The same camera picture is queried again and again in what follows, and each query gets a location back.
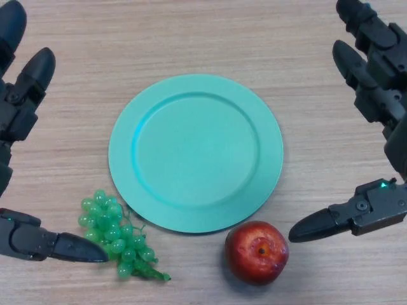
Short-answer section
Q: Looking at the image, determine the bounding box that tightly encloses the green grape bunch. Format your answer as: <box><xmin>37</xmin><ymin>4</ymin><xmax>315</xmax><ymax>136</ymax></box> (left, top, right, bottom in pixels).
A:
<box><xmin>78</xmin><ymin>189</ymin><xmax>172</xmax><ymax>282</ymax></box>

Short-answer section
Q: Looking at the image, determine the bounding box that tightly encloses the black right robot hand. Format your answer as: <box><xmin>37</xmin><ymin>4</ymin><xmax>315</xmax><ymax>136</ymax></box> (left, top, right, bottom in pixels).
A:
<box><xmin>287</xmin><ymin>0</ymin><xmax>407</xmax><ymax>244</ymax></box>

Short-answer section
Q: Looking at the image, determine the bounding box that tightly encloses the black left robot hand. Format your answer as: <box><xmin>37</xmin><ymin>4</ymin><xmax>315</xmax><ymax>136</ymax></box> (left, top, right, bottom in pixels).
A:
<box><xmin>0</xmin><ymin>0</ymin><xmax>110</xmax><ymax>264</ymax></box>

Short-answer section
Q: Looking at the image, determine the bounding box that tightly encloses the round teal green plate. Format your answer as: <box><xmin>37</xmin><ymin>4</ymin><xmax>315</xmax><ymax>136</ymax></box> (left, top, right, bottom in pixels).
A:
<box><xmin>107</xmin><ymin>74</ymin><xmax>284</xmax><ymax>236</ymax></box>

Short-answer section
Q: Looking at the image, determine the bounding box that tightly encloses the red apple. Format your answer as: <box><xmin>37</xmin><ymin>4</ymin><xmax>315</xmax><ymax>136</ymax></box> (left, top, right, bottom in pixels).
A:
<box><xmin>224</xmin><ymin>220</ymin><xmax>290</xmax><ymax>285</ymax></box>

